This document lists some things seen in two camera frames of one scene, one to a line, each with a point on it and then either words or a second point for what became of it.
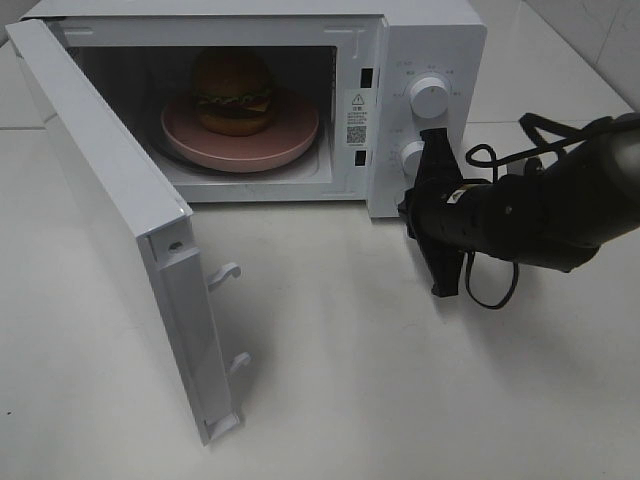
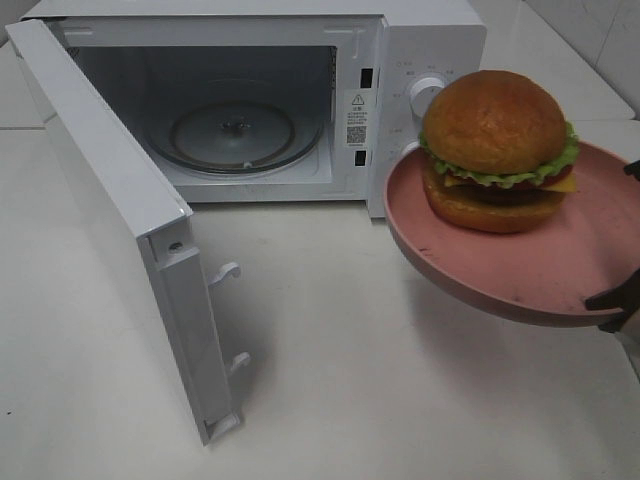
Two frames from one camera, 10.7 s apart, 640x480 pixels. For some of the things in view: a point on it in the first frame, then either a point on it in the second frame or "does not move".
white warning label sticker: [357, 117] does not move
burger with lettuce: [232, 90] → [497, 153]
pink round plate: [292, 130] → [544, 273]
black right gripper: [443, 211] → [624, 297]
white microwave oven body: [285, 101] does not move
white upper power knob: [429, 97] does not move
